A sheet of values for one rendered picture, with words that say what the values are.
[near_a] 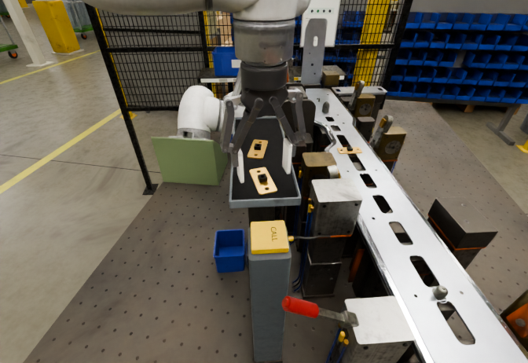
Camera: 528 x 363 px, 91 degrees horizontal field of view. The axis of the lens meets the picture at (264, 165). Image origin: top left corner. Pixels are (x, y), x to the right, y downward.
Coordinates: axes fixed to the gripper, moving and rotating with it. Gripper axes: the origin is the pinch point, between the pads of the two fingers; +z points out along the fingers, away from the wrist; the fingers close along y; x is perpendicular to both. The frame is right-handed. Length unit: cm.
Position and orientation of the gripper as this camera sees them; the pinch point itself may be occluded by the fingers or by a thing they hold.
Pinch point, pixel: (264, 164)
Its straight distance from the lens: 52.9
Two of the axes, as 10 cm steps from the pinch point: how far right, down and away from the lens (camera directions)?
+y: 9.5, -1.7, 2.4
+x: -3.0, -5.6, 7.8
